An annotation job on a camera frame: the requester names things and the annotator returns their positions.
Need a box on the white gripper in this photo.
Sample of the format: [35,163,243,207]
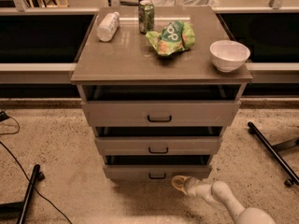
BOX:
[172,175,214,203]

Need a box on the grey bottom drawer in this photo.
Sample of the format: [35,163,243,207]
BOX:
[103,155,212,180]

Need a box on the grey drawer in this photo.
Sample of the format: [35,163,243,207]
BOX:
[95,127,222,156]
[82,85,240,127]
[103,155,212,180]

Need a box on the grey middle drawer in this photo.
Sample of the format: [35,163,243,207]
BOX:
[95,127,222,156]

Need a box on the grey drawer cabinet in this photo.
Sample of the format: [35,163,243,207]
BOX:
[70,6,253,161]

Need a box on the grey top drawer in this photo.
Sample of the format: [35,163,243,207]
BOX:
[82,85,240,127]

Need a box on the black right stand leg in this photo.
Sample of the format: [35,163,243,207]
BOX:
[248,121,299,188]

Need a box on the white bowl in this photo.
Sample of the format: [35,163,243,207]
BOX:
[209,40,250,73]

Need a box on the green chip bag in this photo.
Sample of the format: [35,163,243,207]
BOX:
[146,21,195,57]

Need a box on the clear plastic water bottle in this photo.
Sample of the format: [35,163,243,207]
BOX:
[96,12,120,42]

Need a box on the green soda can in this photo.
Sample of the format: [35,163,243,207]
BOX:
[138,0,154,34]

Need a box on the metal guard railing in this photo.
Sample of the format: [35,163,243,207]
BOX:
[0,0,299,84]

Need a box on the black floor cable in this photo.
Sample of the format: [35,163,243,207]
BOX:
[0,109,73,224]

